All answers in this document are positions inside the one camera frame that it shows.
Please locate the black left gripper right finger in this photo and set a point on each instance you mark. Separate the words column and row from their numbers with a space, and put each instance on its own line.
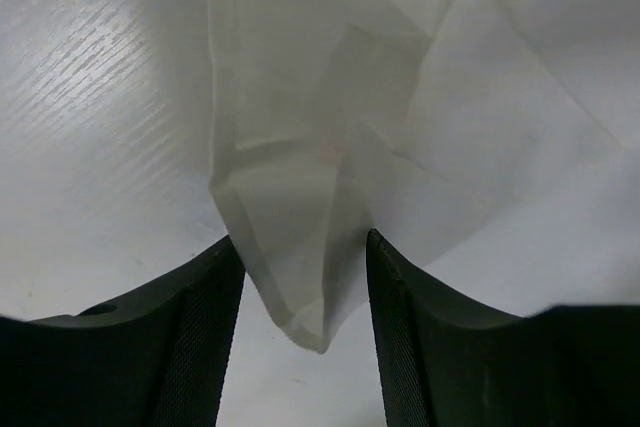
column 447, row 360

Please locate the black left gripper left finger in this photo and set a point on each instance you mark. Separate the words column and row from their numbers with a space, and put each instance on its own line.
column 154, row 356

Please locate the white pleated skirt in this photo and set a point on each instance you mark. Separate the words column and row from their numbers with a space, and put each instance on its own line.
column 494, row 142

